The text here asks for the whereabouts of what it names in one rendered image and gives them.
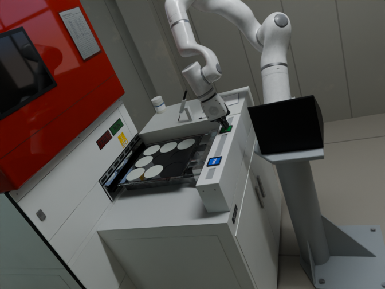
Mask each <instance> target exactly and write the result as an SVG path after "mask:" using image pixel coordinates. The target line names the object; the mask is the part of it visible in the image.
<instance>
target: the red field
mask: <svg viewBox="0 0 385 289"><path fill-rule="evenodd" d="M111 138H112V137H111V135H110V133H109V131H107V132H106V133H105V134H104V135H103V136H102V137H101V138H100V139H99V140H98V141H97V143H98V145H99V146H100V148H102V147H103V146H104V145H105V144H106V143H107V142H108V141H109V140H110V139H111Z"/></svg>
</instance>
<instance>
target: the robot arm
mask: <svg viewBox="0 0 385 289"><path fill-rule="evenodd" d="M191 5H192V6H193V7H194V8H195V9H197V10H198V11H201V12H204V13H215V14H218V15H221V16H222V17H224V18H225V19H227V20H228V21H230V22H231V23H233V24H234V25H235V26H236V27H237V28H238V29H239V30H240V31H241V32H242V33H243V34H244V36H245V37H246V39H247V40H248V41H249V43H250V44H251V45H252V47H253V48H254V49H255V50H257V51H258V52H260V53H262V55H261V62H260V66H261V78H262V90H263V97H264V104H268V103H274V102H277V101H283V100H289V99H295V97H293V98H292V97H291V94H290V84H289V74H288V64H287V54H288V49H289V44H290V38H291V32H292V28H291V24H290V20H289V18H288V17H287V15H285V14H284V13H280V12H275V13H272V14H271V15H269V16H268V17H267V18H266V20H265V21H264V22H263V24H262V25H260V24H259V23H258V21H257V20H256V18H255V17H254V14H253V12H252V11H251V9H250V8H249V7H248V6H247V5H246V4H244V3H243V2H242V1H240V0H166V1H165V5H164V7H165V11H166V15H167V18H168V22H169V24H170V28H171V31H172V35H173V37H174V40H175V43H176V47H177V49H178V52H179V54H180V55H181V56H182V57H191V56H196V55H201V56H203V57H204V59H205V62H206V66H204V67H201V66H200V65H199V62H194V63H192V64H190V65H188V66H187V67H185V69H184V70H182V74H183V75H184V77H185V79H186V80H187V82H188V83H189V85H190V87H191V88H192V90H193V91H194V93H195V94H196V96H197V100H199V101H201V102H200V104H201V107H202V109H203V112H204V113H205V115H206V117H207V119H208V120H209V121H211V122H214V121H215V122H218V123H220V124H221V126H222V127H223V128H224V129H225V130H226V129H228V128H229V123H228V122H227V120H226V117H227V116H228V115H229V114H230V111H229V110H228V107H227V105H226V103H225V102H224V101H223V99H222V98H221V97H220V96H219V95H218V94H217V93H215V89H214V88H213V86H212V85H211V83H212V82H214V81H216V80H218V79H219V78H220V77H221V76H222V71H221V67H220V65H219V62H218V59H217V57H216V55H215V54H214V52H213V51H212V50H210V49H209V48H207V47H205V46H202V45H199V44H197V43H196V41H195V38H194V34H193V31H192V28H191V25H190V21H189V19H188V16H187V13H186V11H187V10H188V9H189V7H190V6H191Z"/></svg>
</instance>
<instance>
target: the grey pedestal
mask: <svg viewBox="0 0 385 289"><path fill-rule="evenodd" d="M254 152H255V154H257V155H259V156H260V157H261V158H263V159H265V160H267V161H268V162H270V163H271V164H274V165H275V166H276V169H277V173H278V177H279V179H280V183H281V187H282V191H283V193H284V197H285V201H286V204H287V207H288V211H289V214H290V218H291V220H292V224H293V228H294V232H295V234H296V238H297V242H298V246H299V249H300V265H301V266H302V268H303V269H304V271H305V273H306V274H307V275H308V278H309V279H310V280H311V282H312V283H313V285H314V287H315V288H316V289H385V246H384V241H383V236H382V231H381V228H380V225H342V226H337V225H335V224H334V223H333V222H331V221H330V220H328V219H327V218H326V217H325V216H323V215H322V214H321V210H320V205H319V201H318V198H317V193H316V188H315V183H314V180H313V175H312V171H311V166H310V163H309V161H312V160H318V159H324V148H323V147H322V148H316V149H306V150H296V151H286V152H280V153H270V154H261V150H260V147H259V144H258V141H256V145H255V148H254Z"/></svg>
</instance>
